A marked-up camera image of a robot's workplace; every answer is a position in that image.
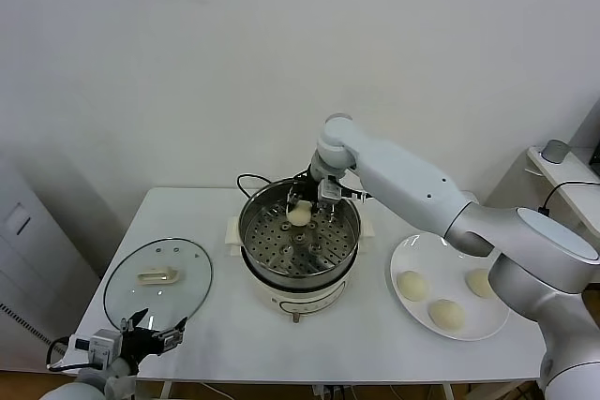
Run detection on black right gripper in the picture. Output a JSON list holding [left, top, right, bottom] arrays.
[[286, 169, 325, 217]]

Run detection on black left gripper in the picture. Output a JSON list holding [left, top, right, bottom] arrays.
[[119, 308, 188, 364]]

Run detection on white steamed baozi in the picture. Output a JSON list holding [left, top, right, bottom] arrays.
[[286, 200, 313, 227], [396, 271, 430, 303], [465, 268, 493, 299], [428, 298, 466, 331]]

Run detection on glass lid with cream handle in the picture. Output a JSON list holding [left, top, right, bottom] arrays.
[[102, 237, 215, 333]]

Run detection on stainless steel steamer basket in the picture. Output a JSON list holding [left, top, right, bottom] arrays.
[[225, 178, 376, 289]]

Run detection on cream electric cooker base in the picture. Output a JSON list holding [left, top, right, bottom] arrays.
[[228, 235, 371, 326]]

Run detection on white round plate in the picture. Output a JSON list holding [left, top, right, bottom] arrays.
[[389, 232, 511, 343]]

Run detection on black white striped strip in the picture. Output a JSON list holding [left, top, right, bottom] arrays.
[[0, 302, 51, 348]]

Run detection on white cabinet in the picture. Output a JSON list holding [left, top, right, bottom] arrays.
[[0, 151, 102, 376]]

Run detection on grey cylinder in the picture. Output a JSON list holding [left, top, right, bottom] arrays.
[[541, 139, 569, 166]]

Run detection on white side desk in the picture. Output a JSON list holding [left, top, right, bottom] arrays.
[[468, 144, 600, 287]]

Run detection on grey monitor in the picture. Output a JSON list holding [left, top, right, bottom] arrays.
[[569, 97, 600, 168]]

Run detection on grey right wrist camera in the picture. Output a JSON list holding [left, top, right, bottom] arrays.
[[318, 177, 344, 204]]

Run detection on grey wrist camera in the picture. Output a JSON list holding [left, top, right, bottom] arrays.
[[318, 177, 344, 204], [69, 328, 124, 366]]

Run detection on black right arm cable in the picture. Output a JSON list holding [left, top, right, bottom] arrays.
[[339, 185, 372, 203]]

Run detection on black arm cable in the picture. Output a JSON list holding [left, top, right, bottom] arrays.
[[45, 334, 95, 373], [339, 185, 372, 203]]

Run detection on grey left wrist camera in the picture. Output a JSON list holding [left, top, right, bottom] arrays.
[[69, 328, 124, 366]]

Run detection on black cooker power cord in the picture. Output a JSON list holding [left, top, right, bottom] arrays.
[[235, 173, 273, 202]]

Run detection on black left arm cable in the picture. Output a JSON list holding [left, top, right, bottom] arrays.
[[45, 334, 95, 373]]

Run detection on black cable with adapter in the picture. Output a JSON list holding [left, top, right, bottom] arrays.
[[537, 179, 600, 217]]

